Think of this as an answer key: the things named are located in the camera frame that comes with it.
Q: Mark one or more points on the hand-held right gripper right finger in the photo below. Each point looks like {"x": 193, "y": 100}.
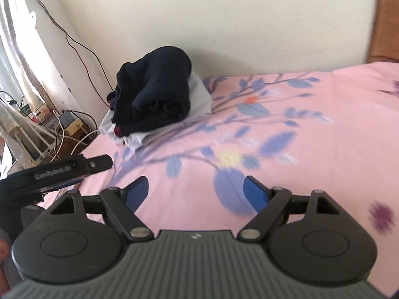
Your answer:
{"x": 254, "y": 193}

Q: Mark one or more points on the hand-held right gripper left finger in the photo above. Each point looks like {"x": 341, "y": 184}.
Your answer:
{"x": 137, "y": 190}

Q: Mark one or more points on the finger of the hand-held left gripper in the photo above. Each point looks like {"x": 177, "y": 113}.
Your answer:
{"x": 67, "y": 168}

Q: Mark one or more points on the navy blue garment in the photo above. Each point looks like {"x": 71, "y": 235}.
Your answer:
{"x": 156, "y": 87}

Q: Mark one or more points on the white garment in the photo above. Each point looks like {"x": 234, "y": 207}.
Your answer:
{"x": 196, "y": 98}

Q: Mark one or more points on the person's left hand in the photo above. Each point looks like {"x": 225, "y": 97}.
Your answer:
{"x": 3, "y": 250}

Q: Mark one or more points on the wooden side table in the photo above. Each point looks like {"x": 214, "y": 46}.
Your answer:
{"x": 73, "y": 130}

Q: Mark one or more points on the pink floral bedsheet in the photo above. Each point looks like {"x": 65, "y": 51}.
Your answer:
{"x": 249, "y": 149}

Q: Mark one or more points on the grey power adapter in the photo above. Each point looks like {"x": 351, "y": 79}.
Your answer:
{"x": 66, "y": 119}

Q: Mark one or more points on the white metal rack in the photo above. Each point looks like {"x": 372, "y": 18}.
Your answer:
{"x": 26, "y": 137}

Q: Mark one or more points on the sheer curtain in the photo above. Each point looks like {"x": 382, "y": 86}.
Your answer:
{"x": 17, "y": 43}

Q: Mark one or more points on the wooden headboard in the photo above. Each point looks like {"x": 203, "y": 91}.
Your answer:
{"x": 385, "y": 21}

